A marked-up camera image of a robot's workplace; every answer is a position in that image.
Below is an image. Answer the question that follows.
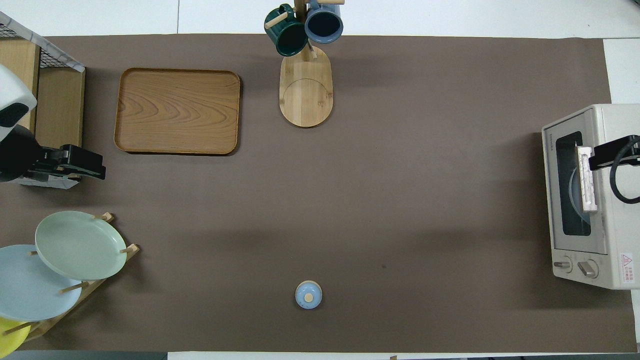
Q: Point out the white patterned cloth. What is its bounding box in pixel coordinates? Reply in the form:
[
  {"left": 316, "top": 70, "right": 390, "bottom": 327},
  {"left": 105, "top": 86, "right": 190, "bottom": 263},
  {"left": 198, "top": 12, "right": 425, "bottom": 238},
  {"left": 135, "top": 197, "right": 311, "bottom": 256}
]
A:
[{"left": 0, "top": 11, "right": 86, "bottom": 74}]

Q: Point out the yellow plate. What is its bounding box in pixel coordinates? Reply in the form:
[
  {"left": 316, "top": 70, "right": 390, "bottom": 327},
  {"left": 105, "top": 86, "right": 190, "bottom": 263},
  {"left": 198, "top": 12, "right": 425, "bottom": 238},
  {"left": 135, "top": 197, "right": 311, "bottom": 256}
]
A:
[{"left": 0, "top": 317, "right": 31, "bottom": 359}]

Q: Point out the wooden serving tray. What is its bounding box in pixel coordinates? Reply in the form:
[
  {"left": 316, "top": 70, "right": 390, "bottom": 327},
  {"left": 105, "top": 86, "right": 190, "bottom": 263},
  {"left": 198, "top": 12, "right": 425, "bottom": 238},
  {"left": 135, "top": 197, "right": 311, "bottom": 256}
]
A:
[{"left": 114, "top": 68, "right": 242, "bottom": 156}]

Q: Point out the wooden plate rack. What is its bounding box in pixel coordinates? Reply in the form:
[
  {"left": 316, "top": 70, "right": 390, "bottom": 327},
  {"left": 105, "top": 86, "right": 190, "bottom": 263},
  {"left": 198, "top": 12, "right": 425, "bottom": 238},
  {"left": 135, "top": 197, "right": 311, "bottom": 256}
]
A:
[{"left": 2, "top": 212, "right": 140, "bottom": 342}]

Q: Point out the pale green plate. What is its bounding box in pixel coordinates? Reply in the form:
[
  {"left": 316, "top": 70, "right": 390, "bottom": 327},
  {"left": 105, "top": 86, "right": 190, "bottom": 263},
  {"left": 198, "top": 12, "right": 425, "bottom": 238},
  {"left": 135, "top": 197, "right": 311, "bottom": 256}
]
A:
[{"left": 35, "top": 210, "right": 128, "bottom": 281}]

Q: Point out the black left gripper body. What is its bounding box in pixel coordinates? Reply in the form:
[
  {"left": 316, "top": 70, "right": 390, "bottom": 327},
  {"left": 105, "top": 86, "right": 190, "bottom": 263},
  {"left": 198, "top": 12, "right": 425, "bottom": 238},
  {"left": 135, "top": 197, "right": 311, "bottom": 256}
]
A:
[{"left": 0, "top": 125, "right": 63, "bottom": 183}]

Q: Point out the glass oven door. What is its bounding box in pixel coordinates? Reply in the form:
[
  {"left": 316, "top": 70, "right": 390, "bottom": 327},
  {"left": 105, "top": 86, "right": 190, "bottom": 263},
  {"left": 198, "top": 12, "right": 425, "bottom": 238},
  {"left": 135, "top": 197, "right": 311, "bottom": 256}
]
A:
[{"left": 541, "top": 111, "right": 611, "bottom": 255}]

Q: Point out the dark green mug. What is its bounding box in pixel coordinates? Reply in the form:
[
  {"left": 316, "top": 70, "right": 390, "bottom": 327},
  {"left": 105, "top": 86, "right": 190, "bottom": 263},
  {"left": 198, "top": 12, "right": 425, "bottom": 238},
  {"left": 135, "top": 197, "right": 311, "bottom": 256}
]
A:
[{"left": 264, "top": 4, "right": 309, "bottom": 57}]

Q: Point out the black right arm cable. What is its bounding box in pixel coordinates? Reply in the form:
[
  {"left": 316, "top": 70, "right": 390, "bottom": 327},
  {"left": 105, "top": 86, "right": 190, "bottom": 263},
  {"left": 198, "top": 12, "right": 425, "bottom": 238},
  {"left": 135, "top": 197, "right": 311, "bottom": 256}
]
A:
[{"left": 609, "top": 136, "right": 640, "bottom": 205}]

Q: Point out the wooden shelf with wire basket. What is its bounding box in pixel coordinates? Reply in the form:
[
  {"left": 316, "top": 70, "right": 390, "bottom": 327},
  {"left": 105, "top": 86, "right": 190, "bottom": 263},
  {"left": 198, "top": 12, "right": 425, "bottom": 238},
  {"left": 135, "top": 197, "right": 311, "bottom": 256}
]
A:
[{"left": 0, "top": 12, "right": 86, "bottom": 190}]

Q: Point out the cream toaster oven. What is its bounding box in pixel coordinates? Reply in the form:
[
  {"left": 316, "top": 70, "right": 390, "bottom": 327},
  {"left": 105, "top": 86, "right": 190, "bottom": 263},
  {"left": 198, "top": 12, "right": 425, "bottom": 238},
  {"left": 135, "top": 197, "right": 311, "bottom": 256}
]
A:
[{"left": 541, "top": 103, "right": 640, "bottom": 290}]

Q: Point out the blue mug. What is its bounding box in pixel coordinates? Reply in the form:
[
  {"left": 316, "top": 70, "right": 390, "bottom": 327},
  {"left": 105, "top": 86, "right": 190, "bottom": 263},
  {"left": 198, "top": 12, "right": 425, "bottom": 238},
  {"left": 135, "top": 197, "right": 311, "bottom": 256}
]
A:
[{"left": 304, "top": 1, "right": 345, "bottom": 44}]

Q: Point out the brown table mat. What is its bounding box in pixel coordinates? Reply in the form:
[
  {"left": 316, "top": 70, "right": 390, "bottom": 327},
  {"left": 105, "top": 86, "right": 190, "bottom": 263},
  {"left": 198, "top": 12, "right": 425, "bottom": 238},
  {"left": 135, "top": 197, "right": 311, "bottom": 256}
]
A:
[{"left": 0, "top": 34, "right": 639, "bottom": 354}]

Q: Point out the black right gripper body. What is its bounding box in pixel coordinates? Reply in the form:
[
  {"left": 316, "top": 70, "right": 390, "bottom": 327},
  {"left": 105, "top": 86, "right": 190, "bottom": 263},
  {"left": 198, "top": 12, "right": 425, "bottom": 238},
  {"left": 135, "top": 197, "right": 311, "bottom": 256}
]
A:
[{"left": 624, "top": 135, "right": 640, "bottom": 167}]

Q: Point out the wooden mug tree stand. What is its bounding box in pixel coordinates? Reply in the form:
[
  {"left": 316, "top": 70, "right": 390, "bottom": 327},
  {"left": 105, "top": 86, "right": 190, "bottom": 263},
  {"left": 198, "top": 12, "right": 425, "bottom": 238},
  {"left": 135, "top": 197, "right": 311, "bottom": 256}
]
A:
[{"left": 264, "top": 0, "right": 346, "bottom": 129}]

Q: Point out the light blue racked plate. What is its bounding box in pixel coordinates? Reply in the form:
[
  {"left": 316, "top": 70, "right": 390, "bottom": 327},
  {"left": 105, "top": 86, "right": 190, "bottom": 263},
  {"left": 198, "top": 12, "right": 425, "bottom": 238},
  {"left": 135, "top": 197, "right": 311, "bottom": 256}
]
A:
[{"left": 0, "top": 244, "right": 83, "bottom": 322}]

